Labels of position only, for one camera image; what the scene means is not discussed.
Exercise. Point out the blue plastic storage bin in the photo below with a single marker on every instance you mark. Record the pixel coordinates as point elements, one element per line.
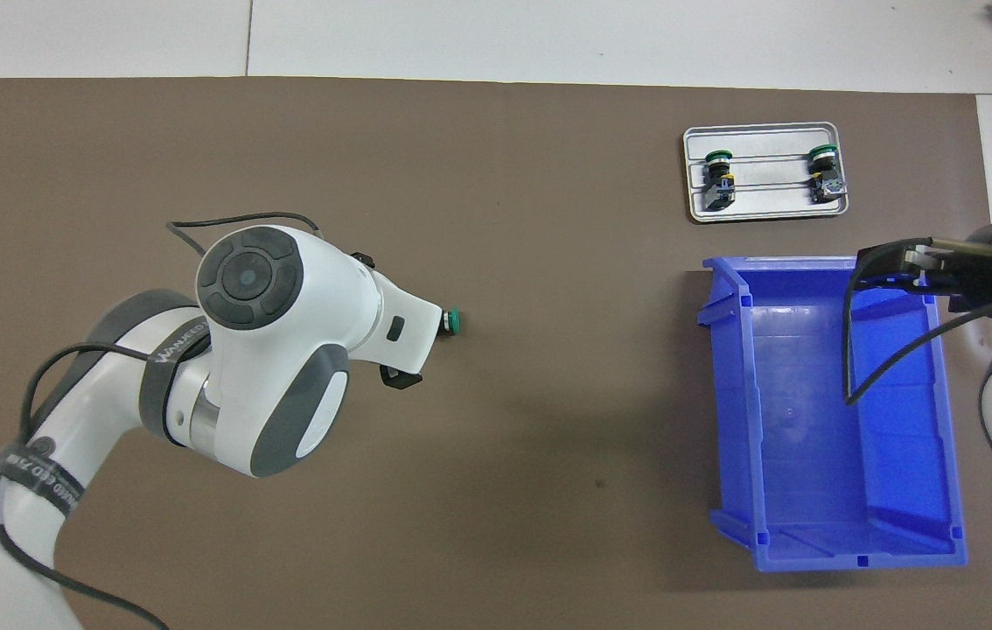
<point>811,437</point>

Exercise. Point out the green push button left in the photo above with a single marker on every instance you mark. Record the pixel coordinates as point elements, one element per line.
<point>827,179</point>

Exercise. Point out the green push button right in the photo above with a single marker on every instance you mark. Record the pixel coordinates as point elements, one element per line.
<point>719,184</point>

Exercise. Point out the green push button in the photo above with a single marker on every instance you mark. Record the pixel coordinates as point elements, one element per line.
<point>827,179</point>
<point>719,184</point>

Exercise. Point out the brown table mat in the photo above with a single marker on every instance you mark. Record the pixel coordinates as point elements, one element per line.
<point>548,262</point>

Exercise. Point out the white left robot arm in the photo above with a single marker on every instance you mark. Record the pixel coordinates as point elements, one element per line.
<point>286,350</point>

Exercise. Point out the grey metal tray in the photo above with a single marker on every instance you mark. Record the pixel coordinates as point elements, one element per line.
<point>767,201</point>

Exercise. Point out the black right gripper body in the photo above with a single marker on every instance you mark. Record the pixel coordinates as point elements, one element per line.
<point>977,276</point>

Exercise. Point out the green push button switch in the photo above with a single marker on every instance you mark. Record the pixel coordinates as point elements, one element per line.
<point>454,322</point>

